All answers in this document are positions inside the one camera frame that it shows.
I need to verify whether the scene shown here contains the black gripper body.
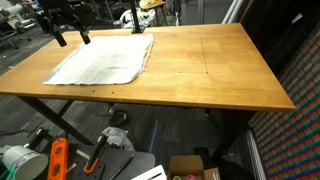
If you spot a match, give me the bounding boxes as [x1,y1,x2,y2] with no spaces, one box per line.
[37,0,88,34]

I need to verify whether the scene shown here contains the white cloth towel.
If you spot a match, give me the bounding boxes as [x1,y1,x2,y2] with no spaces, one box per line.
[43,33,155,86]

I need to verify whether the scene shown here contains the crumpled white cloth on chair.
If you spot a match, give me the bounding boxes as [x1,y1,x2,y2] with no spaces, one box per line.
[120,9,155,29]

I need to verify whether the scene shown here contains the black office chair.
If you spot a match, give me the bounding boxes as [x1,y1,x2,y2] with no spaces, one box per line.
[0,5,30,49]

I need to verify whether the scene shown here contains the round wooden stool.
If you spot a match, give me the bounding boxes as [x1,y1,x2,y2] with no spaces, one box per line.
[138,0,170,28]

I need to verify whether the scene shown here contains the orange black clamp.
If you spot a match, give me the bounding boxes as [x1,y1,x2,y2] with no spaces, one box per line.
[83,134,107,174]

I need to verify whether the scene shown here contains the crumpled grey bag on floor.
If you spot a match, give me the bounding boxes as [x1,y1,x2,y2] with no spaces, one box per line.
[102,127,135,151]

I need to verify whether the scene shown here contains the orange spirit level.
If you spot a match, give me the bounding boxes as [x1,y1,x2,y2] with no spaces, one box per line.
[47,138,68,180]

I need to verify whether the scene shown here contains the white paper cup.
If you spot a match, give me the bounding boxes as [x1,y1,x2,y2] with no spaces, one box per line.
[2,145,49,180]

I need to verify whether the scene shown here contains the black pegboard plate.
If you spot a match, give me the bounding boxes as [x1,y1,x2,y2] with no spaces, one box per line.
[67,144,155,180]

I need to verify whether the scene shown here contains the black pen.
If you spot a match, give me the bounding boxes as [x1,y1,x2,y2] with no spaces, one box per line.
[108,154,135,180]

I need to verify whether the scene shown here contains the cardboard box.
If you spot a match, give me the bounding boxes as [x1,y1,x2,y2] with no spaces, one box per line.
[167,155,221,180]

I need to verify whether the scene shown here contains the black camera stand pole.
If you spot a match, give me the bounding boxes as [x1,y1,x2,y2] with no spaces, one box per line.
[129,0,145,34]

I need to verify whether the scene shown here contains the black table leg frame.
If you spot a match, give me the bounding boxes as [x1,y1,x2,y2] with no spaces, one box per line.
[19,96,92,145]

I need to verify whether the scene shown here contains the black cable coil on floor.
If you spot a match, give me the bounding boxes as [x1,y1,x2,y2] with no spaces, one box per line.
[109,108,130,128]

